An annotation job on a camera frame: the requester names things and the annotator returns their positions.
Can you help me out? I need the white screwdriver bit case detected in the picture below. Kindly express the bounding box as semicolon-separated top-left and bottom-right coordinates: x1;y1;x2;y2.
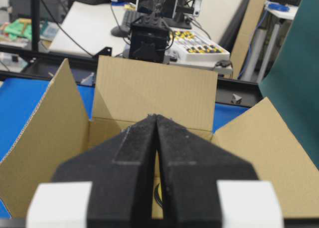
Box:
166;28;230;68

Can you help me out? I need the blue table cloth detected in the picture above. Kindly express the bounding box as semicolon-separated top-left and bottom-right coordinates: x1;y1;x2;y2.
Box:
0;78;250;219

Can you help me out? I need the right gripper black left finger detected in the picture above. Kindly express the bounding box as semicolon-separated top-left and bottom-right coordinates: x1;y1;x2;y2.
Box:
51;115;157;228

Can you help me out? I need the dark green board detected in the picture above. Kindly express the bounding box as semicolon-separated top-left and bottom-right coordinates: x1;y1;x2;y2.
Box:
259;0;319;166

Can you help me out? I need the brown cardboard box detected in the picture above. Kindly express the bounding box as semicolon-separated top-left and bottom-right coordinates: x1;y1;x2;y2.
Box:
0;56;319;227

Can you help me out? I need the tall cardboard sheet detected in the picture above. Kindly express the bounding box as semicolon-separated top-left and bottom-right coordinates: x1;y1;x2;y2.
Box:
230;0;265;79

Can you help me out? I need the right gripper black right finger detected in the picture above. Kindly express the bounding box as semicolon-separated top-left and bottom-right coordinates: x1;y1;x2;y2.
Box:
157;115;258;228

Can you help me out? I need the black vertical pole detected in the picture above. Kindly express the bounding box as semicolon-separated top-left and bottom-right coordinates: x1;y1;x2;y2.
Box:
30;0;40;52

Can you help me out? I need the white foam board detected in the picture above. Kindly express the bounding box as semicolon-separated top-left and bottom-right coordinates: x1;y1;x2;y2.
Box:
49;1;126;57

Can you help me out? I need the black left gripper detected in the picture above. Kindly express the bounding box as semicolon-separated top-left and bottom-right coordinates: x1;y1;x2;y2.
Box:
129;0;178;63

